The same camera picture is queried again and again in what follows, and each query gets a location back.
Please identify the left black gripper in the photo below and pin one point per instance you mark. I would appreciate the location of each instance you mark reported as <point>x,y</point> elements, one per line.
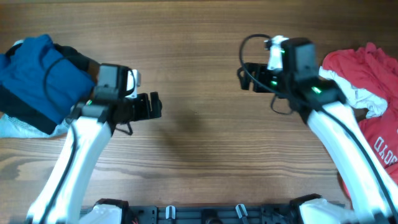
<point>144,106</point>

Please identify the light grey folded garment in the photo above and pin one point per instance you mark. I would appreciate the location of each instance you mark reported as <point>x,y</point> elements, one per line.
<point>6,59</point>

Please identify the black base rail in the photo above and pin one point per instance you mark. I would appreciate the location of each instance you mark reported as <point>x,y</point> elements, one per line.
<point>261,214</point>

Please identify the black folded garment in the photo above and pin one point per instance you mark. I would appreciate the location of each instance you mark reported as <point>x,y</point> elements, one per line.
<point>74,57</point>

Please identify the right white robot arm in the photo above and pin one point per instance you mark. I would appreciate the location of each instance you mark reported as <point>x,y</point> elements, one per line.
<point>322,107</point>

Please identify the red and white jersey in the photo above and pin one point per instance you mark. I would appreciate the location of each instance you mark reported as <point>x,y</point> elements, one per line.
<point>368,78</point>

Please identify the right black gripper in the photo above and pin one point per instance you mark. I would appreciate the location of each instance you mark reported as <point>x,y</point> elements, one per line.
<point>253,78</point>

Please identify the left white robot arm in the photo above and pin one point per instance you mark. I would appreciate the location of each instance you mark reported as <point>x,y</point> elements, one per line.
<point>93,125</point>

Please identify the blue polo shirt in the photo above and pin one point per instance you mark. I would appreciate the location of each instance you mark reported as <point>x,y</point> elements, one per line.
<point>43,78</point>

